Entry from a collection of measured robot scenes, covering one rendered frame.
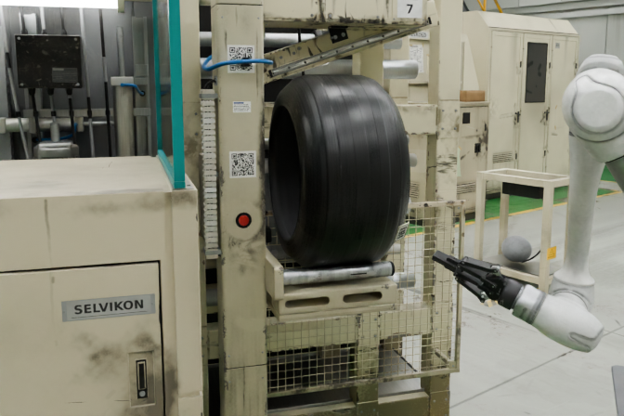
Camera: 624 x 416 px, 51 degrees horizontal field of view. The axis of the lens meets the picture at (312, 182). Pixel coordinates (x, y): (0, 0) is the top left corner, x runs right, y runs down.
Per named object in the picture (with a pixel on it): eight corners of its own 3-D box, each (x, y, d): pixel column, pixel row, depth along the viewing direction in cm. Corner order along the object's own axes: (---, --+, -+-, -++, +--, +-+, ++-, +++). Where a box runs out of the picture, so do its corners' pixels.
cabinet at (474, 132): (431, 228, 648) (435, 103, 629) (389, 219, 693) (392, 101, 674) (487, 217, 703) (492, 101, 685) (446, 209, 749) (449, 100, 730)
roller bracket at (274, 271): (274, 302, 178) (274, 267, 177) (247, 263, 216) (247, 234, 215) (286, 301, 179) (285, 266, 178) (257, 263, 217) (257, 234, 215)
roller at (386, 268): (276, 282, 186) (279, 288, 182) (276, 267, 185) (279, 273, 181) (389, 273, 196) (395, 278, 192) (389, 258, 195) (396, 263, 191)
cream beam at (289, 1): (251, 20, 202) (250, -28, 200) (237, 27, 226) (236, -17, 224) (428, 25, 219) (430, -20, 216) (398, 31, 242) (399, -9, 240)
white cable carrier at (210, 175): (206, 259, 184) (201, 89, 177) (203, 254, 189) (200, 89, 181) (221, 258, 185) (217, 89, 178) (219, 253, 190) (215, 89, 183)
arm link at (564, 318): (526, 334, 162) (536, 315, 173) (587, 368, 156) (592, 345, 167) (544, 298, 158) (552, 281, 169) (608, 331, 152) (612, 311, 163)
